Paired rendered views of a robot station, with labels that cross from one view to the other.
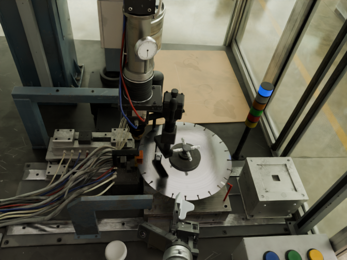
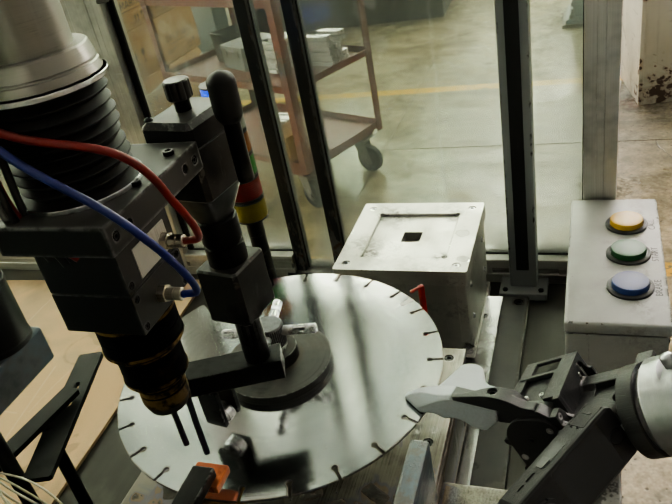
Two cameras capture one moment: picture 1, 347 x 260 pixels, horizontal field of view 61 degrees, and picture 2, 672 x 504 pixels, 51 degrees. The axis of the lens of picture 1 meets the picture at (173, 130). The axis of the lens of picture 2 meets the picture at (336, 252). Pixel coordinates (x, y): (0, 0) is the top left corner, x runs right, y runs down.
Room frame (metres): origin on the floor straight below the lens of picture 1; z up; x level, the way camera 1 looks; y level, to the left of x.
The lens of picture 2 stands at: (0.22, 0.36, 1.40)
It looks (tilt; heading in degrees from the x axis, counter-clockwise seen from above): 31 degrees down; 305
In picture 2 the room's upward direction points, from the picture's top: 12 degrees counter-clockwise
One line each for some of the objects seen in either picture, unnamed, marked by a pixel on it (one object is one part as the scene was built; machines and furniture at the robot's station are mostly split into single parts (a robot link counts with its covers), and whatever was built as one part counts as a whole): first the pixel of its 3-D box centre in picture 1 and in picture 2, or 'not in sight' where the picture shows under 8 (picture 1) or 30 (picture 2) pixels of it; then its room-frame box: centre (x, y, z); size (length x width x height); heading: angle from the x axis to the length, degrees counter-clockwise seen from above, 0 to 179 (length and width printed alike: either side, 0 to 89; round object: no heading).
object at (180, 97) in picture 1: (171, 117); (213, 207); (0.57, 0.01, 1.17); 0.06 x 0.05 x 0.20; 93
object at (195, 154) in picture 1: (185, 154); (276, 356); (0.61, -0.05, 0.96); 0.11 x 0.11 x 0.03
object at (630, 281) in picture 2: (271, 259); (630, 287); (0.33, -0.35, 0.90); 0.04 x 0.04 x 0.02
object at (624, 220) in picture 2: (315, 257); (626, 224); (0.36, -0.48, 0.90); 0.04 x 0.04 x 0.02
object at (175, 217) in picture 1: (175, 217); (503, 413); (0.38, -0.05, 0.97); 0.09 x 0.02 x 0.05; 179
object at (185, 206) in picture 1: (184, 205); (460, 387); (0.42, -0.07, 0.96); 0.09 x 0.06 x 0.03; 179
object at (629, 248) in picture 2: (293, 258); (628, 253); (0.34, -0.41, 0.90); 0.04 x 0.04 x 0.02
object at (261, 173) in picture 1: (268, 188); (417, 279); (0.62, -0.39, 0.82); 0.18 x 0.18 x 0.15; 12
